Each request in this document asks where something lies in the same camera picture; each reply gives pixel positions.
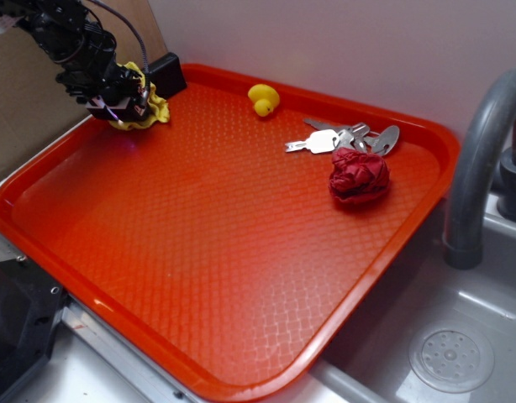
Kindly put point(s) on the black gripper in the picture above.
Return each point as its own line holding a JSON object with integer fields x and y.
{"x": 102, "y": 93}

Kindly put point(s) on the red plastic tray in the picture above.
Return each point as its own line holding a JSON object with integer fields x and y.
{"x": 207, "y": 245}

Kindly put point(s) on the grey sink basin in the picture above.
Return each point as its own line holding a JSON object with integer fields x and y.
{"x": 367, "y": 361}

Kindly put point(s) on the grey curved faucet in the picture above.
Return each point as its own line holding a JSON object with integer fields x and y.
{"x": 477, "y": 171}

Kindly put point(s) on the black bracket block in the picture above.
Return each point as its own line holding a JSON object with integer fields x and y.
{"x": 167, "y": 75}

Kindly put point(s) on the black box left corner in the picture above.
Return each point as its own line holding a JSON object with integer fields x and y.
{"x": 31, "y": 305}

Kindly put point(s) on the crumpled red cloth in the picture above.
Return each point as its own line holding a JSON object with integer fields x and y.
{"x": 358, "y": 177}

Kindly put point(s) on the oval silver key tag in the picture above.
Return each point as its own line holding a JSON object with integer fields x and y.
{"x": 383, "y": 143}

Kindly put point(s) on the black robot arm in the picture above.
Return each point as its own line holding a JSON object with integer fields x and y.
{"x": 73, "y": 37}

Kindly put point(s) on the brown cardboard panel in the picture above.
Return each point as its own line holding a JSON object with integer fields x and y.
{"x": 34, "y": 109}

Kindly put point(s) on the yellow cloth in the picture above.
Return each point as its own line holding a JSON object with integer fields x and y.
{"x": 159, "y": 113}

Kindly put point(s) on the silver key bunch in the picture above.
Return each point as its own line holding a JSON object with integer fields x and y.
{"x": 355, "y": 137}

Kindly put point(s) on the sink drain strainer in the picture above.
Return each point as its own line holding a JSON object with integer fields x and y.
{"x": 451, "y": 357}

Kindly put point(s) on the white-headed silver key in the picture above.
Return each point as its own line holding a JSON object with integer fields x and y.
{"x": 318, "y": 142}

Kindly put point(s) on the yellow rubber duck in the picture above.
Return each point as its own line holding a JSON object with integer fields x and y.
{"x": 265, "y": 99}

